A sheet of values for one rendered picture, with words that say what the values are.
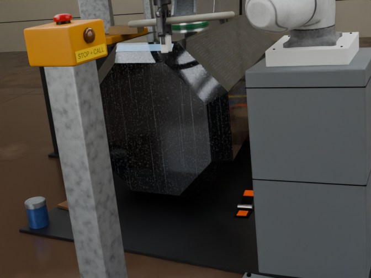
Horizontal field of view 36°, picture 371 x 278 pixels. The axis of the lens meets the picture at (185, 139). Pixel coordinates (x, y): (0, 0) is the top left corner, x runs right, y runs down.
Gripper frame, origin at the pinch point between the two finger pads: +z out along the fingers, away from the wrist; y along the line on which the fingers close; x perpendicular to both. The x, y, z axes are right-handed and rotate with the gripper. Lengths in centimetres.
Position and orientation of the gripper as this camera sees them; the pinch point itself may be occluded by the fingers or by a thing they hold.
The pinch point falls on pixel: (165, 44)
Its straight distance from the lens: 246.7
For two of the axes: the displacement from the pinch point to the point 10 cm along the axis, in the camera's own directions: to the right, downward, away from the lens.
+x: -9.5, 0.1, 3.2
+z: 0.8, 9.7, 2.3
